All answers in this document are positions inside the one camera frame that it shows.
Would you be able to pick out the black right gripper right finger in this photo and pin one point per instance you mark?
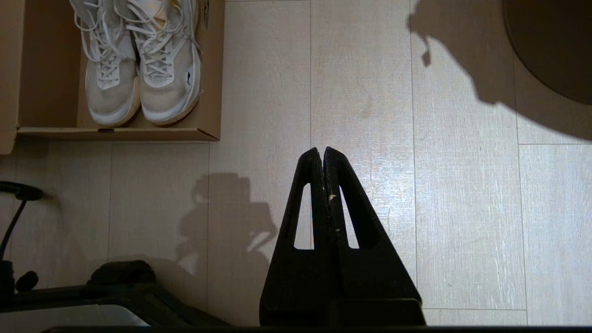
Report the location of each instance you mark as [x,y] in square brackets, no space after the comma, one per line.
[379,286]

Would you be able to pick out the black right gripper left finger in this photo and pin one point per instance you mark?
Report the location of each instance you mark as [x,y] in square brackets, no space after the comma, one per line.
[296,286]

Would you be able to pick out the white sneaker orange tongue print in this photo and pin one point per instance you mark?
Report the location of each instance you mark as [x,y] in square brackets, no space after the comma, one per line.
[171,97]

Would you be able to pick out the white sneaker purple tongue print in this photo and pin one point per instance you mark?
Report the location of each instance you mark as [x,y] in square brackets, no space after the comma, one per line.
[108,101]

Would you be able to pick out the brown cardboard shoe box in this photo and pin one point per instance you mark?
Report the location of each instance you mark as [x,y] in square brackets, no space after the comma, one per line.
[51,69]

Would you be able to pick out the grey and black robot base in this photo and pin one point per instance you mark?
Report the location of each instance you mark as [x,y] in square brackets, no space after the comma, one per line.
[120,296]

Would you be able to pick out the round dark brown stand base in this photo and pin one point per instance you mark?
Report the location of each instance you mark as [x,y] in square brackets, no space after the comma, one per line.
[555,46]

